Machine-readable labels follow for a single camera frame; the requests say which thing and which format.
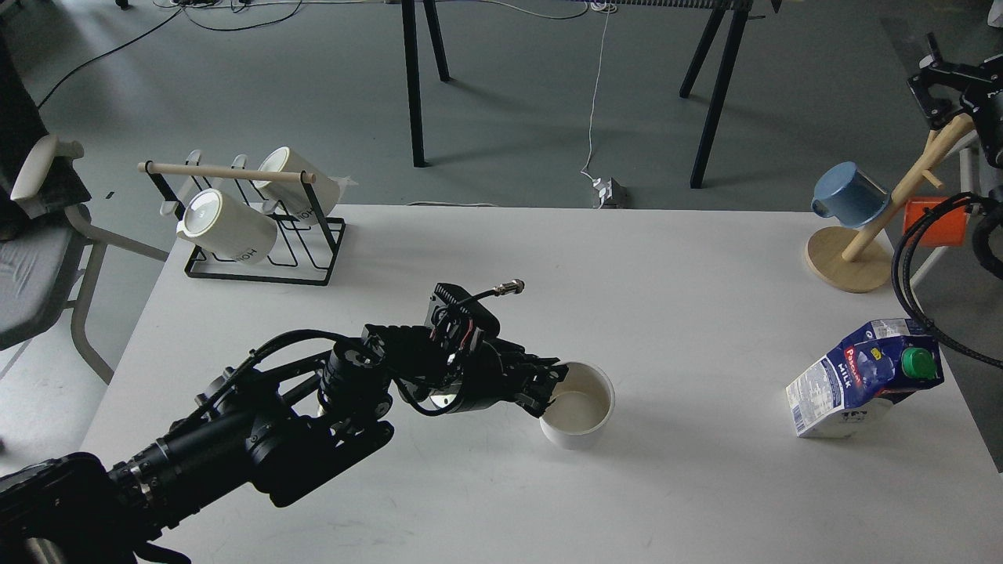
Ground black table legs right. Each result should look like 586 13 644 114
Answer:
679 1 754 190

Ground black wire mug rack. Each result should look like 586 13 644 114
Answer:
137 153 347 286

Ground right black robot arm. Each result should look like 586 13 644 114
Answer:
891 33 1002 368

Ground blue milk carton green cap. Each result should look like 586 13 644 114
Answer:
787 318 945 439

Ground black table legs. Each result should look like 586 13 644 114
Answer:
399 1 451 168
679 1 754 190

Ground black table legs left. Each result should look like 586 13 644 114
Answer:
399 1 451 168

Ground wooden mug tree stand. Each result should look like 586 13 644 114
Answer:
805 112 975 293

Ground white mug black handle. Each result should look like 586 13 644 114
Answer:
540 361 616 450

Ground blue mug on tree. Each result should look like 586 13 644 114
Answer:
810 161 891 229

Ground black floor cables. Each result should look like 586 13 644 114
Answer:
35 0 393 110

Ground white mug front on rack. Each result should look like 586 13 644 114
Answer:
176 189 278 264

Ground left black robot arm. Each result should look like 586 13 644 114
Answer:
1 280 569 563

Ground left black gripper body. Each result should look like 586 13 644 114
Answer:
362 282 527 415

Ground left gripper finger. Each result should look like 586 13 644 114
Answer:
513 354 569 383
513 374 566 418

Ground grey office chair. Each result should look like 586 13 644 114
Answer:
1 204 168 383

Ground white power cable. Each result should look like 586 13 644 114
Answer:
502 0 620 185

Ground orange mug on tree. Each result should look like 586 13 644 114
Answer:
902 197 968 248

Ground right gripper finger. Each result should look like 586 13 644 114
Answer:
907 33 976 92
913 86 964 131

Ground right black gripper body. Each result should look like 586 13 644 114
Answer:
960 67 1002 170

